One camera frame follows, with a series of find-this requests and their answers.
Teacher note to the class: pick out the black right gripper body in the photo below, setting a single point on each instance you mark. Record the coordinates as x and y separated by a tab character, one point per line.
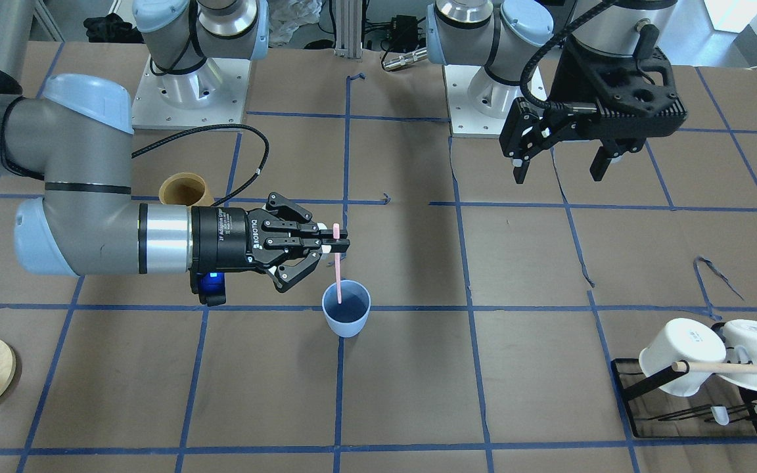
222	238

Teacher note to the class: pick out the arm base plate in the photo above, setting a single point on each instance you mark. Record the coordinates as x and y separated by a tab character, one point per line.
477	105
213	95

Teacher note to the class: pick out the bamboo cylinder holder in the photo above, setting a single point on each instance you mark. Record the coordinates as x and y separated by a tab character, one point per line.
185	189

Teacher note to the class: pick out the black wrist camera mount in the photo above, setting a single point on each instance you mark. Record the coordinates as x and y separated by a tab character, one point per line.
635	95

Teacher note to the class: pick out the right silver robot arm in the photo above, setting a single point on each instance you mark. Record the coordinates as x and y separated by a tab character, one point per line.
76	139

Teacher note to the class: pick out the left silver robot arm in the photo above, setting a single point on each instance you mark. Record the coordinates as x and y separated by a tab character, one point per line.
517	44

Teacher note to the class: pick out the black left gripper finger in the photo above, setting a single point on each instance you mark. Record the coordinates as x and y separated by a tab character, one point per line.
601	162
521	162

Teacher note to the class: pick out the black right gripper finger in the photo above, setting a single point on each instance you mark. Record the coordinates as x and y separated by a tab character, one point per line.
331	231
334	246

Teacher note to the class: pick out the wooden rack rod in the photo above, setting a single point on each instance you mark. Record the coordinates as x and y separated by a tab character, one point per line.
713	368

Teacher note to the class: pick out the pink chopstick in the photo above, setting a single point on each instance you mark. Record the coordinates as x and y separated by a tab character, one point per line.
337	275

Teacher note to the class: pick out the light blue cup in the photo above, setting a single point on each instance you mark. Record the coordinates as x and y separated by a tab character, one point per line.
348	317

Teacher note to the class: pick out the black wire mug rack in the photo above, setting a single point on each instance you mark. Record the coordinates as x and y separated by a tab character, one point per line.
668	404

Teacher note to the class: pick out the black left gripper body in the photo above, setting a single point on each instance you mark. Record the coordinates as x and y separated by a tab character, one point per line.
570	77

